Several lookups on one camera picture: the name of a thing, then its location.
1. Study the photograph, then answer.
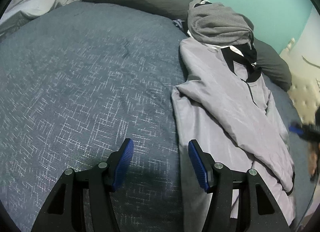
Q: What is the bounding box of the black and white garment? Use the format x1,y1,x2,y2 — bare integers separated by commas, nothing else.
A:
186,0,258,67

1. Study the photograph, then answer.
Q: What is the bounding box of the blue patterned bed sheet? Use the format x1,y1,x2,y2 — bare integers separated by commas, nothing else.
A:
0,0,315,232

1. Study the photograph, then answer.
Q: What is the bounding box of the light grey blanket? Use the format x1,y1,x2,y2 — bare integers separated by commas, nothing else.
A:
0,0,82,37

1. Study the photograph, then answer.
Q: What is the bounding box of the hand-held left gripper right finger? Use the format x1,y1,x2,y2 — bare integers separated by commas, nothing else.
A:
188,139,290,232

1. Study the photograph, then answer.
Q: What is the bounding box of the person's right hand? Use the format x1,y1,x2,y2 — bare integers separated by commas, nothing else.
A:
308,143,319,175

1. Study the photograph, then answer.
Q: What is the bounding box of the cream tufted headboard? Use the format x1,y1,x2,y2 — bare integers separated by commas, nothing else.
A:
279,37,320,127

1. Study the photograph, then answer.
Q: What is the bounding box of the light grey jacket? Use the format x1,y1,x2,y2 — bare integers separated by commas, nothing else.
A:
171,38,297,226

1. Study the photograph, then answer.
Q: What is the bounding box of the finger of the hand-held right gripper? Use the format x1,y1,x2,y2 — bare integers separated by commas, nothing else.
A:
289,122,304,135

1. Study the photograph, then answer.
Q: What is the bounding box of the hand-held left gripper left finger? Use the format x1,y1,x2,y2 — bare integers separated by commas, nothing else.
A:
31,138,134,232

